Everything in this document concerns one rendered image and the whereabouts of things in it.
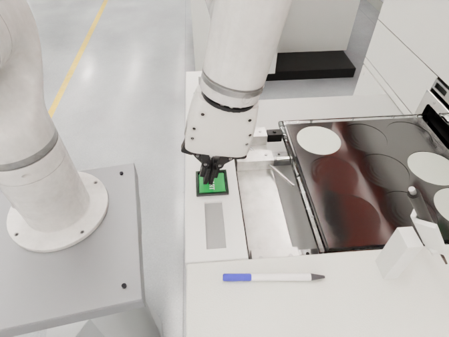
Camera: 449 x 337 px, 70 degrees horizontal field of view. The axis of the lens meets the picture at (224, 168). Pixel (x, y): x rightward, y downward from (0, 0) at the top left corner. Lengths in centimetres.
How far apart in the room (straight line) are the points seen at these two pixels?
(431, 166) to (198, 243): 54
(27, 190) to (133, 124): 178
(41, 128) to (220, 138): 27
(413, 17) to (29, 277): 109
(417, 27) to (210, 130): 75
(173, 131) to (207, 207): 170
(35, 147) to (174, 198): 132
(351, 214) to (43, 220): 56
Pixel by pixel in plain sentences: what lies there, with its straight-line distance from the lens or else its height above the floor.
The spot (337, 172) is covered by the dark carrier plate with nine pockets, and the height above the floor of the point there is 90.
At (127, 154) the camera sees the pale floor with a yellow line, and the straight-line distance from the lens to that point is 212.
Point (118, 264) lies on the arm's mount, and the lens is 63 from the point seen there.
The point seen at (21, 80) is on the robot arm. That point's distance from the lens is 56.
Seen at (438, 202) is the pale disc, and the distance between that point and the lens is 75.
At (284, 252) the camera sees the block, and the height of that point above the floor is 91.
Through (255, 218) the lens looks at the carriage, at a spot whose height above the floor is 88.
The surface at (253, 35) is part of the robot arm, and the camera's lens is 38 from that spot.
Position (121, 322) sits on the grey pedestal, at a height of 43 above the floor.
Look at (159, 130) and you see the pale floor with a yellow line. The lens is 225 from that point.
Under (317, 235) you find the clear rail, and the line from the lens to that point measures 60.
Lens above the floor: 139
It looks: 46 degrees down
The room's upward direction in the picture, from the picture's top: straight up
